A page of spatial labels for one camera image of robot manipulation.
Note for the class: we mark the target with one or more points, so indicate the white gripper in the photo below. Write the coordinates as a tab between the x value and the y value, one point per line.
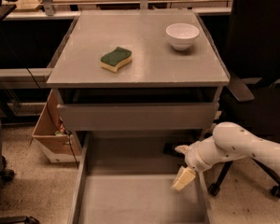
193	158

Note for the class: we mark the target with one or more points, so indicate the black rxbar chocolate bar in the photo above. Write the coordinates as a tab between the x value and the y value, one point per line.
169	149

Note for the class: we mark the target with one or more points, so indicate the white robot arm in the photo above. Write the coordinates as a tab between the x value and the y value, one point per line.
228	142

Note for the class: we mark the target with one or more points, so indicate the open grey middle drawer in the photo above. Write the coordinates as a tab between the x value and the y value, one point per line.
128	180

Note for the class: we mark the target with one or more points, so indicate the grey top drawer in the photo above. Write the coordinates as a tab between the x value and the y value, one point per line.
136	109

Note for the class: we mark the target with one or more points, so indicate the grey drawer cabinet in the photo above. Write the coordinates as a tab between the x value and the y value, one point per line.
155	64

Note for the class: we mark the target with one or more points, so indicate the green yellow sponge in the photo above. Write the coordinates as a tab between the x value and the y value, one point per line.
115	59

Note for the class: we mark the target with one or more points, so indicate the cardboard box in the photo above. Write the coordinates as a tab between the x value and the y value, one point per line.
49	134

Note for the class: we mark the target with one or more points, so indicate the white ceramic bowl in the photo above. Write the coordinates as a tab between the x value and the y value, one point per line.
181	36

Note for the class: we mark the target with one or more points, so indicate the black office chair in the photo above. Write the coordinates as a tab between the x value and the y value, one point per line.
249	45

